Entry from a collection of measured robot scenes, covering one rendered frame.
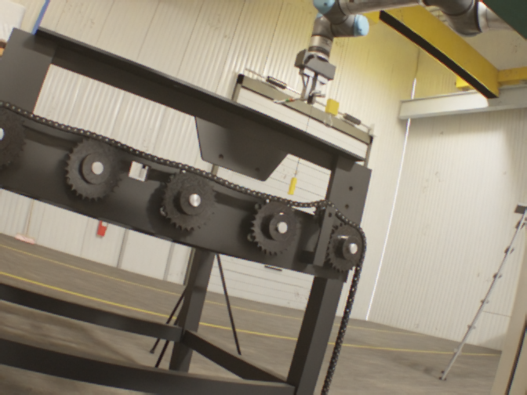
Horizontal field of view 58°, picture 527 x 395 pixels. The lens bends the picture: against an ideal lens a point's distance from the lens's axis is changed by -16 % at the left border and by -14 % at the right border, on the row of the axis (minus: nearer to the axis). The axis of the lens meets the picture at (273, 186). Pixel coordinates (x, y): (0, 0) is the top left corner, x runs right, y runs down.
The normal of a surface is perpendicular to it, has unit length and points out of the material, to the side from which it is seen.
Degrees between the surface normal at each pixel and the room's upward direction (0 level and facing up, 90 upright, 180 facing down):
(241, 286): 90
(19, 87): 90
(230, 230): 90
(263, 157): 90
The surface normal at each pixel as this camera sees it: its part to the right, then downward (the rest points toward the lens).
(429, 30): 0.55, 0.00
